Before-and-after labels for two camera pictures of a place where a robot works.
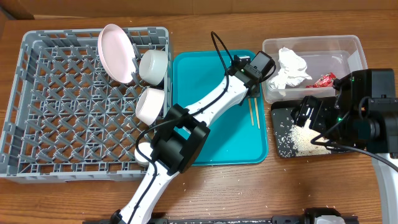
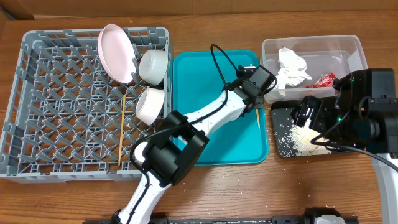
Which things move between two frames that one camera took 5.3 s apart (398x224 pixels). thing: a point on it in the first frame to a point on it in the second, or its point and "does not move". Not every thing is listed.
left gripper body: [258, 94] to [260, 101]
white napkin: [293, 69] does not move
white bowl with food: [148, 105] does not move
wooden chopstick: [252, 116] to [124, 104]
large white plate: [117, 53] does not move
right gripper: [302, 112] does not move
